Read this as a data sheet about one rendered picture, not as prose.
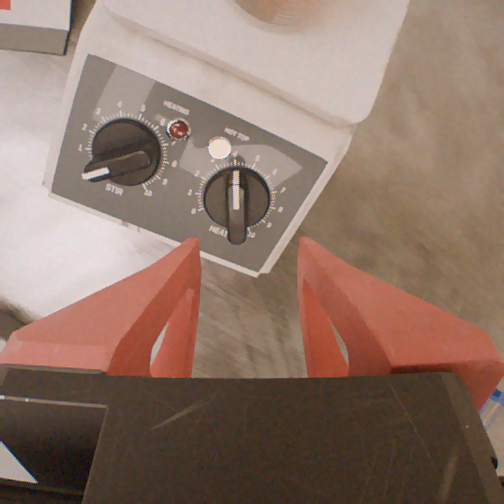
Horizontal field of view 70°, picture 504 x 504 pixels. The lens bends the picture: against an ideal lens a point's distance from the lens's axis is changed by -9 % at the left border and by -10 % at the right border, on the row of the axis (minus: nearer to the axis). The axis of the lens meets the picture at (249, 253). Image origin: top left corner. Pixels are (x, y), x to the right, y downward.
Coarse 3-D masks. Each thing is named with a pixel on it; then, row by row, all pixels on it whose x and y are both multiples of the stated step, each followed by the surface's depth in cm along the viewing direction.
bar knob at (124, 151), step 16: (112, 128) 17; (128, 128) 17; (144, 128) 17; (96, 144) 17; (112, 144) 17; (128, 144) 17; (144, 144) 16; (96, 160) 16; (112, 160) 16; (128, 160) 16; (144, 160) 16; (96, 176) 16; (112, 176) 16; (128, 176) 18; (144, 176) 18
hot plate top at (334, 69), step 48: (144, 0) 13; (192, 0) 14; (384, 0) 15; (192, 48) 14; (240, 48) 14; (288, 48) 15; (336, 48) 15; (384, 48) 16; (288, 96) 15; (336, 96) 15
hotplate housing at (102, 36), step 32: (96, 32) 15; (128, 32) 15; (128, 64) 15; (160, 64) 16; (192, 64) 16; (64, 96) 16; (224, 96) 16; (256, 96) 17; (64, 128) 17; (288, 128) 17; (320, 128) 17; (352, 128) 18; (320, 192) 20; (128, 224) 20
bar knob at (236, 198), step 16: (224, 176) 18; (240, 176) 17; (256, 176) 18; (208, 192) 18; (224, 192) 18; (240, 192) 17; (256, 192) 19; (208, 208) 19; (224, 208) 19; (240, 208) 17; (256, 208) 19; (224, 224) 19; (240, 224) 18; (240, 240) 18
